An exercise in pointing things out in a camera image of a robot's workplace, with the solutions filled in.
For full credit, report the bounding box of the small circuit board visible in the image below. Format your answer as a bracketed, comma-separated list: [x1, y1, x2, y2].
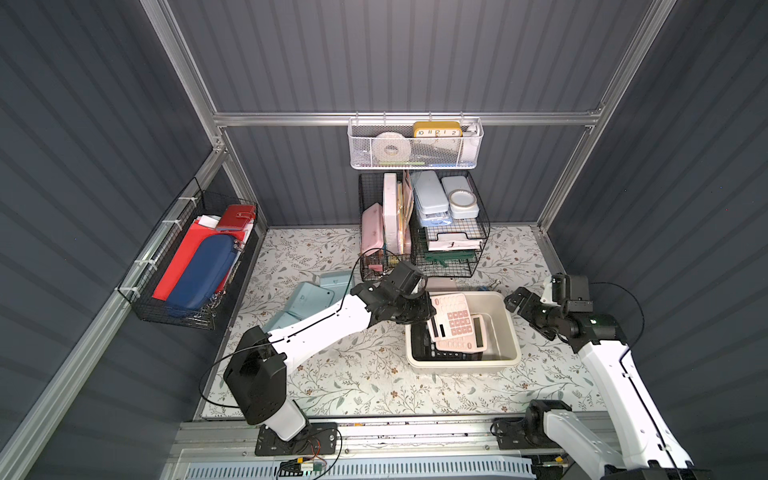
[275, 457, 328, 479]

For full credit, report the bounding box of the pink calculator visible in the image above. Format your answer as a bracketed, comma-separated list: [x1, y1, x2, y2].
[436, 315, 489, 353]
[428, 293, 471, 341]

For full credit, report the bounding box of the black wire side basket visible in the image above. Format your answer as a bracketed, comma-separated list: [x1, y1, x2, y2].
[117, 179, 259, 330]

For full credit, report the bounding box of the pink upright book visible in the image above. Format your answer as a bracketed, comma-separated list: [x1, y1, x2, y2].
[382, 173, 400, 254]

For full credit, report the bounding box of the red folder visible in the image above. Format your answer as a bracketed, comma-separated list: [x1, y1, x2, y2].
[152, 215, 220, 301]

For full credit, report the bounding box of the white round tape box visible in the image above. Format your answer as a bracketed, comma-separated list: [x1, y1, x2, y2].
[441, 175, 480, 220]

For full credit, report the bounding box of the yellow clock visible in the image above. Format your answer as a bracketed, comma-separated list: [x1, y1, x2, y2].
[413, 121, 463, 138]

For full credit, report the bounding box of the red wallet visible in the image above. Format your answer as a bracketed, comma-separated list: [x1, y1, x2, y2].
[215, 204, 257, 233]

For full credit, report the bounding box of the pink case in organizer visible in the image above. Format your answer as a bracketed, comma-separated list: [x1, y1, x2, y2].
[361, 203, 385, 256]

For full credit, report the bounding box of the black wire desk organizer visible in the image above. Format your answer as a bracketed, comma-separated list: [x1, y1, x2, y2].
[360, 198, 491, 280]

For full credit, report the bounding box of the light blue pencil case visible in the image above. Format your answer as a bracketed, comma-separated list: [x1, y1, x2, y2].
[412, 170, 449, 215]

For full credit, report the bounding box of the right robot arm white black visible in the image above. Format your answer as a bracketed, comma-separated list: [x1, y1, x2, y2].
[504, 274, 714, 479]

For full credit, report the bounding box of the white mesh hanging basket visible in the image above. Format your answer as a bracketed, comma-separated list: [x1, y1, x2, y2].
[347, 115, 485, 170]

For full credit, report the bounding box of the floral table mat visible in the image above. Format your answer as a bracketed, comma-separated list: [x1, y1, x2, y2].
[223, 227, 605, 416]

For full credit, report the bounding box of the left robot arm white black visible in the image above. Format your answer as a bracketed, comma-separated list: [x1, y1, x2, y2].
[223, 261, 436, 442]

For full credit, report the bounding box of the light blue calculator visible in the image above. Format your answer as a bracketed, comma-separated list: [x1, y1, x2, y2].
[285, 282, 335, 320]
[262, 311, 300, 332]
[318, 270, 354, 304]

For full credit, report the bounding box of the white tape roll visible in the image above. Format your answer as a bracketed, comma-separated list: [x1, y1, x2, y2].
[371, 132, 412, 164]

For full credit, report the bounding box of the navy blue pouch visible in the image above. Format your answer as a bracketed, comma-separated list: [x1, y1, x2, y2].
[165, 234, 238, 318]

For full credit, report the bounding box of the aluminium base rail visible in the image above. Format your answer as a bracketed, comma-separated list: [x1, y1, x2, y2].
[173, 413, 667, 480]

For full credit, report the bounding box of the beige plastic storage box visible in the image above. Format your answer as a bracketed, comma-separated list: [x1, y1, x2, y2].
[405, 291, 522, 374]

